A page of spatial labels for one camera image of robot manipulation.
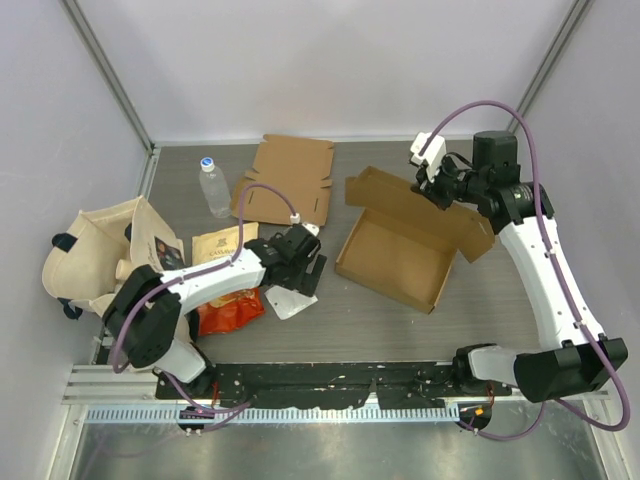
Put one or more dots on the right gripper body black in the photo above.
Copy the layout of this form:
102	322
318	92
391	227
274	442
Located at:
449	184

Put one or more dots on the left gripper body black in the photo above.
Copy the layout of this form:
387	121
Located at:
302	281

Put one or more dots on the small clear plastic bag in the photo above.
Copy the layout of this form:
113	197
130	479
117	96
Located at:
287	303

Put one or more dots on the large brown cardboard box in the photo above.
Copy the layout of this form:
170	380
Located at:
402	246

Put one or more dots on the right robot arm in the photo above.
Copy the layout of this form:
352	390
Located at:
522	218

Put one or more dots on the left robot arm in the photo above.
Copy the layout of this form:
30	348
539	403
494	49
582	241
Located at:
145	312

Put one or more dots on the small flat cardboard box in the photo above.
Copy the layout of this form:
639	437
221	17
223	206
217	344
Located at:
297	167

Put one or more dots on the cassava chips bag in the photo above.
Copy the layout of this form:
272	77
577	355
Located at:
233	311

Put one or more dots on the clear plastic water bottle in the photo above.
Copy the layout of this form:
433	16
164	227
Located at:
214	187

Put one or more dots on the beige bottle in tote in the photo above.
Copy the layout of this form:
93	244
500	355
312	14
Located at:
123	270

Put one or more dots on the beige canvas tote bag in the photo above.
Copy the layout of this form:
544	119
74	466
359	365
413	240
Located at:
79	271

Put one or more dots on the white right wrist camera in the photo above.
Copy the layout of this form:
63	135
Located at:
426	153

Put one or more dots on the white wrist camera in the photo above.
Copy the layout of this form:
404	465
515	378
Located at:
426	153
313	229

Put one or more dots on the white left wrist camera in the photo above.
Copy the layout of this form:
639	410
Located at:
313	229

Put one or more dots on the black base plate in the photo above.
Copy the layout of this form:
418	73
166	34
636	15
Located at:
337	386

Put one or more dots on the slotted cable duct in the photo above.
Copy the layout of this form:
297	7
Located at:
367	414

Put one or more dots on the right aluminium frame post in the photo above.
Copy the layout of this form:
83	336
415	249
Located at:
571	22

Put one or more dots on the aluminium frame post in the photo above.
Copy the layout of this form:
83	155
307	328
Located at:
571	22
92	44

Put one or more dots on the left aluminium frame post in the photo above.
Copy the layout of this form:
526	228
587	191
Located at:
92	44

